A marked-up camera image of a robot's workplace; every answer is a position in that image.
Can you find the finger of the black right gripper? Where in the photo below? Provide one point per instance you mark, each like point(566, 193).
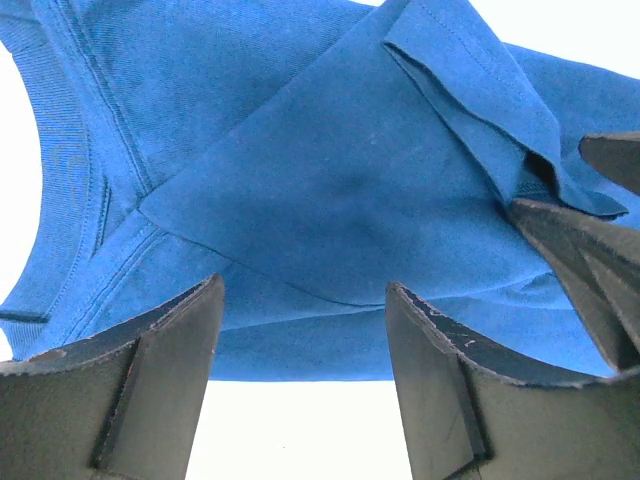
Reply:
point(616, 156)
point(597, 264)

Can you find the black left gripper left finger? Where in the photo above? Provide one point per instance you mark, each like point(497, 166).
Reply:
point(122, 404)

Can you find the dark blue printed t-shirt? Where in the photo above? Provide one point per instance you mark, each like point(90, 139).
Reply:
point(309, 152)

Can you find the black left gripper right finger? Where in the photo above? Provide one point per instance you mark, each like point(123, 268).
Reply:
point(474, 409)

